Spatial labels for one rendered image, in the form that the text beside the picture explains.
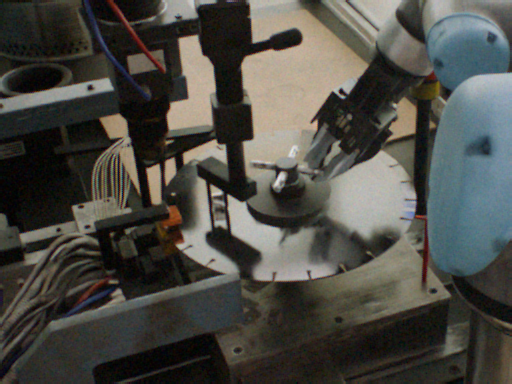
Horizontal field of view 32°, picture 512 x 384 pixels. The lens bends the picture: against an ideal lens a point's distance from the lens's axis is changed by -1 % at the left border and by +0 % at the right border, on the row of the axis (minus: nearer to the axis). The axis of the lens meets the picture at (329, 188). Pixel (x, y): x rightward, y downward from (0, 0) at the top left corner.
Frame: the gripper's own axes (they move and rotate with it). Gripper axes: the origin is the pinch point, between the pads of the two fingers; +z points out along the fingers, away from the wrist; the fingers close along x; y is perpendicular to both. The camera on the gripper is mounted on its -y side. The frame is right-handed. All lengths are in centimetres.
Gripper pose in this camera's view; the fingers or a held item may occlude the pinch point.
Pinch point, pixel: (319, 170)
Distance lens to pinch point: 114.3
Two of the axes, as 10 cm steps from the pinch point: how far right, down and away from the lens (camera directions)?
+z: -5.1, 6.7, 5.4
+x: 7.6, 6.4, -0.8
